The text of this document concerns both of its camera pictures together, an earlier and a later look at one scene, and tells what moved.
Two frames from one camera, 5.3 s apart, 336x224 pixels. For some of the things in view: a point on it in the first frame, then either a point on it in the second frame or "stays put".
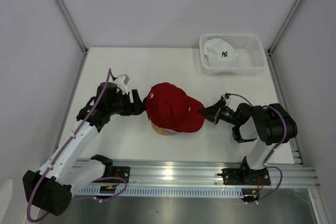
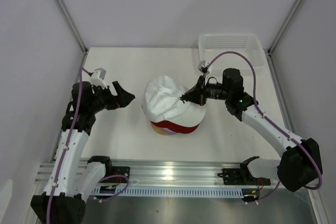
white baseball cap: [220, 54] to [162, 103]
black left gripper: [136, 108] to [123, 99]
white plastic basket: [251, 59] stays put
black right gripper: [213, 113] to [198, 94]
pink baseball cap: [160, 130] stays put
